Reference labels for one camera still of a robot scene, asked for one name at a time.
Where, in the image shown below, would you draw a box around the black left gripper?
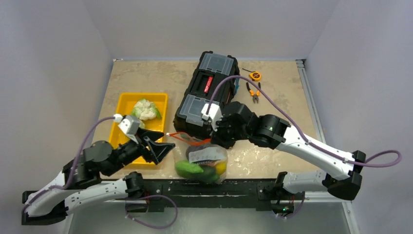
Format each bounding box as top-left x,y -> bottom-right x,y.
105,126 -> 175,176

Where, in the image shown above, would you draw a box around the yellow corn cob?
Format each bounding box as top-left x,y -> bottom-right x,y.
214,161 -> 227,176

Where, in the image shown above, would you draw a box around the clear zip top bag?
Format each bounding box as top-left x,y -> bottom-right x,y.
166,132 -> 228,184

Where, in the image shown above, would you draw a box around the dark green avocado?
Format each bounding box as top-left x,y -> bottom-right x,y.
190,165 -> 220,183

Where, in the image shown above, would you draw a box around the purple eggplant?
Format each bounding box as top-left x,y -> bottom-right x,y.
186,144 -> 227,165

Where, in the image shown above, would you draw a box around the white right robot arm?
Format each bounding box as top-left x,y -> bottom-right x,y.
201,101 -> 366,201

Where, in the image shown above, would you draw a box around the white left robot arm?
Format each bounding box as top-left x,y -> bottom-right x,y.
21,129 -> 175,226

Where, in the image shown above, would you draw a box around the pale green cabbage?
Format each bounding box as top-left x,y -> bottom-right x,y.
139,119 -> 146,129

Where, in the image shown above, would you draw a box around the white cauliflower with leaves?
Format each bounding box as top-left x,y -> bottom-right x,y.
131,98 -> 162,121

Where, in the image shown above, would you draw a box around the yellow plastic tray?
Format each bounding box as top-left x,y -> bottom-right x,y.
109,93 -> 168,148

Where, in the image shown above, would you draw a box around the yellow tape measure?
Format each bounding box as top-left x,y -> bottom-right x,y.
242,68 -> 262,82

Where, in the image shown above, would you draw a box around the black plastic toolbox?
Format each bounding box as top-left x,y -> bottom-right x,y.
173,51 -> 240,140

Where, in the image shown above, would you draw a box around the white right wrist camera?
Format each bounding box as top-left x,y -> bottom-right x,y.
201,103 -> 223,132

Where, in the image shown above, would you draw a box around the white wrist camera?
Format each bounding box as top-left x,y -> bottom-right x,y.
113,114 -> 141,143
201,103 -> 223,132

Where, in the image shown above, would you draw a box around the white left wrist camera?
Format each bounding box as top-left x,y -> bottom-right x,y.
113,114 -> 141,143

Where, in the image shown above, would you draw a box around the orange handled pliers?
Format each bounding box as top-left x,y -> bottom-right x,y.
246,82 -> 260,104

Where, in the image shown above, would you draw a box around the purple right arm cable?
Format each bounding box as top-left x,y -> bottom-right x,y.
206,75 -> 403,169

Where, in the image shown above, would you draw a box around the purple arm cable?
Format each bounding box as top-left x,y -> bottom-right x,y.
206,75 -> 403,169
22,114 -> 179,231

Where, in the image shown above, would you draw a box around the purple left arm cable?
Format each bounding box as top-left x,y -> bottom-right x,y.
22,114 -> 179,231

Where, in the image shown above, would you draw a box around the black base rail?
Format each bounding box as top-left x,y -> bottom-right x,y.
125,179 -> 303,215

